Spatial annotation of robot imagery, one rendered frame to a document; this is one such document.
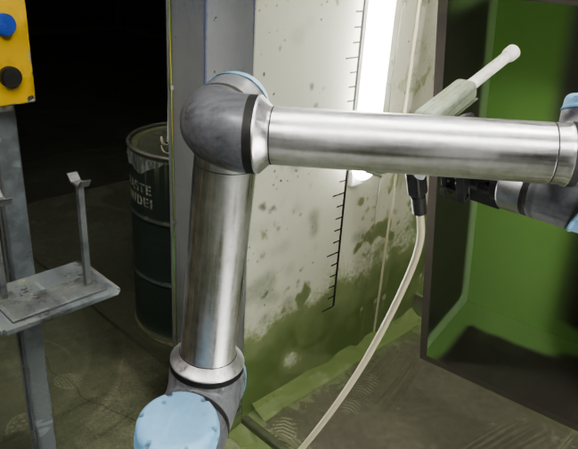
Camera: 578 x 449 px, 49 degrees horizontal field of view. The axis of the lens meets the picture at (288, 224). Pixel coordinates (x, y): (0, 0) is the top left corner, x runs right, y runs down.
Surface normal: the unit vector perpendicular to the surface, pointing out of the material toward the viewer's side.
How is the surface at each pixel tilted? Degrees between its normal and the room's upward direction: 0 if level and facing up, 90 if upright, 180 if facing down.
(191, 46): 90
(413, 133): 55
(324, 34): 90
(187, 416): 5
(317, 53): 90
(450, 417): 0
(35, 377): 90
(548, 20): 102
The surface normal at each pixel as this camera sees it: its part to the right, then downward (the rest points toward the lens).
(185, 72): -0.71, 0.25
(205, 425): 0.04, -0.87
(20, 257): 0.70, 0.33
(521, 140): -0.11, -0.18
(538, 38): -0.63, 0.47
